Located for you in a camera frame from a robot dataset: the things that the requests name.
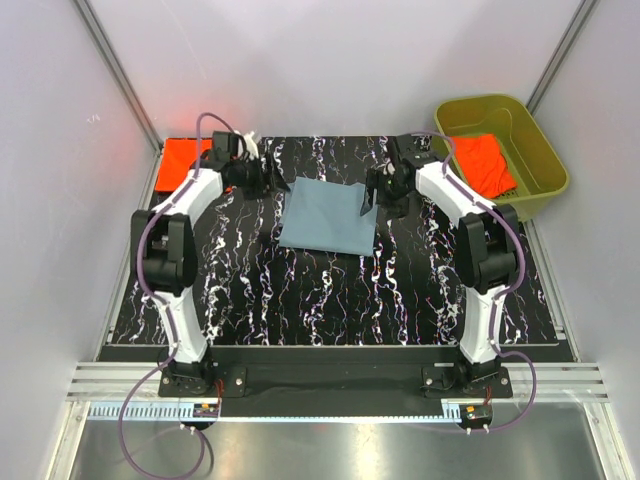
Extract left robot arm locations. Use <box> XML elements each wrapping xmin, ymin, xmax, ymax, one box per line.
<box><xmin>131</xmin><ymin>132</ymin><xmax>290</xmax><ymax>396</ymax></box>

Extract olive green plastic bin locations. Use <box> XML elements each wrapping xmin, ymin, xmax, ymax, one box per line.
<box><xmin>434</xmin><ymin>94</ymin><xmax>570</xmax><ymax>222</ymax></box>

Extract aluminium frame rail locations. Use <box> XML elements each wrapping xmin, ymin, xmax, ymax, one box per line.
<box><xmin>67</xmin><ymin>362</ymin><xmax>614</xmax><ymax>426</ymax></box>

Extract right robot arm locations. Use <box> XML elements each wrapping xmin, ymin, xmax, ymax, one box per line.
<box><xmin>360</xmin><ymin>134</ymin><xmax>526</xmax><ymax>397</ymax></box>

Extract folded orange t-shirt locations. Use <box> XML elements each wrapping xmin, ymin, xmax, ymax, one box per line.
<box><xmin>154</xmin><ymin>138</ymin><xmax>197</xmax><ymax>193</ymax></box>

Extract aluminium corner post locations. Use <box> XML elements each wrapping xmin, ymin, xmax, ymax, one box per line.
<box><xmin>526</xmin><ymin>0</ymin><xmax>600</xmax><ymax>116</ymax></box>
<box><xmin>71</xmin><ymin>0</ymin><xmax>164</xmax><ymax>154</ymax></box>

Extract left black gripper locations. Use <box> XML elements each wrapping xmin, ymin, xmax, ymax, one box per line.
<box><xmin>232</xmin><ymin>152</ymin><xmax>289</xmax><ymax>201</ymax></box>

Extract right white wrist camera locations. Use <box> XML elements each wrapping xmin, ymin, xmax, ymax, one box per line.
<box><xmin>382</xmin><ymin>160</ymin><xmax>397</xmax><ymax>177</ymax></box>

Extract left orange connector box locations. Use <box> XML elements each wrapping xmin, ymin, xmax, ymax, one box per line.
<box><xmin>193</xmin><ymin>403</ymin><xmax>221</xmax><ymax>418</ymax></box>

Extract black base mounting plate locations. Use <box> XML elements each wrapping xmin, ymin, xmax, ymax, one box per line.
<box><xmin>159</xmin><ymin>346</ymin><xmax>513</xmax><ymax>419</ymax></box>

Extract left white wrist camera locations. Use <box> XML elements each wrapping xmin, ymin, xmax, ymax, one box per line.
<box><xmin>240</xmin><ymin>131</ymin><xmax>260</xmax><ymax>159</ymax></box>

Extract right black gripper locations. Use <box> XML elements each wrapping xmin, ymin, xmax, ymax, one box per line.
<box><xmin>360</xmin><ymin>169</ymin><xmax>411</xmax><ymax>222</ymax></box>

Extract orange t-shirt in bin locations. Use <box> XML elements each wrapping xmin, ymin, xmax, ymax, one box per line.
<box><xmin>452</xmin><ymin>134</ymin><xmax>517</xmax><ymax>199</ymax></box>

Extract left aluminium corner post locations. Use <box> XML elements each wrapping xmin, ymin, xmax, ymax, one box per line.
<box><xmin>71</xmin><ymin>0</ymin><xmax>164</xmax><ymax>154</ymax></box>

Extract grey-blue t-shirt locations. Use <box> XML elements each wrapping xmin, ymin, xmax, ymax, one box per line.
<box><xmin>279</xmin><ymin>177</ymin><xmax>377</xmax><ymax>257</ymax></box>

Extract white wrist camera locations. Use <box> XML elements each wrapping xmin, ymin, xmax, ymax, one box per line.
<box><xmin>382</xmin><ymin>160</ymin><xmax>397</xmax><ymax>177</ymax></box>
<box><xmin>240</xmin><ymin>131</ymin><xmax>260</xmax><ymax>159</ymax></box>

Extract right orange connector box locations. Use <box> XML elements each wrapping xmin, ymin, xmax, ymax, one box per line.
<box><xmin>461</xmin><ymin>404</ymin><xmax>493</xmax><ymax>421</ymax></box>

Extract orange connector box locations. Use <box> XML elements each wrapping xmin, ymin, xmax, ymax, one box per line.
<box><xmin>461</xmin><ymin>404</ymin><xmax>493</xmax><ymax>421</ymax></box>
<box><xmin>193</xmin><ymin>403</ymin><xmax>221</xmax><ymax>418</ymax></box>

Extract right aluminium corner post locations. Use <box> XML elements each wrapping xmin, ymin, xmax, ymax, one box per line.
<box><xmin>526</xmin><ymin>0</ymin><xmax>600</xmax><ymax>116</ymax></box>

